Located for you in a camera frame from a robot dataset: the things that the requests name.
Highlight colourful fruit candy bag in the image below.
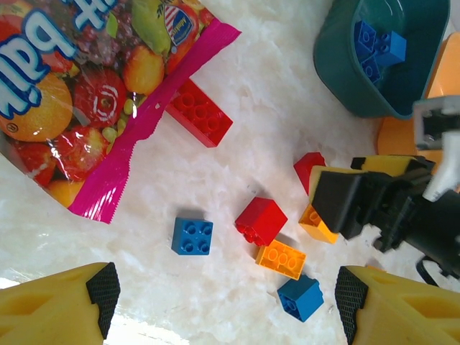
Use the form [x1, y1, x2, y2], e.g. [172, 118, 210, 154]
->
[0, 0, 242, 224]

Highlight red square lego brick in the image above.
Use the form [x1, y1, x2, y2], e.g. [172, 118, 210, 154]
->
[293, 152, 328, 197]
[234, 196, 289, 248]

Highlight dark teal plastic container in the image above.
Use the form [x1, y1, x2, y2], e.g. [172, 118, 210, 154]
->
[312, 0, 452, 120]

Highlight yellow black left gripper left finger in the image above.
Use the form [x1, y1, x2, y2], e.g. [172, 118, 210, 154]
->
[0, 262, 121, 345]

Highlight long red lego brick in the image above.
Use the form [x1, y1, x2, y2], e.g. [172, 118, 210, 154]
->
[165, 78, 234, 148]

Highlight yellow square lego brick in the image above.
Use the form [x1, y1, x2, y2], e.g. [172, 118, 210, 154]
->
[298, 203, 339, 244]

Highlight long yellow lego brick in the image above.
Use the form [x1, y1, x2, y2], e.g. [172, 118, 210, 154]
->
[255, 239, 308, 281]

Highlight blue square lego brick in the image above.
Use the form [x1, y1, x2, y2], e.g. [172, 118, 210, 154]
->
[277, 275, 325, 323]
[354, 20, 378, 58]
[360, 56, 382, 87]
[373, 30, 408, 68]
[170, 216, 214, 257]

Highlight orange plastic container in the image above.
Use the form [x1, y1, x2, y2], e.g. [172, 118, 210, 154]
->
[376, 31, 460, 170]

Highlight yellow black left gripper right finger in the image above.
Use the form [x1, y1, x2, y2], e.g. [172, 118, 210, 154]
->
[334, 264, 460, 345]

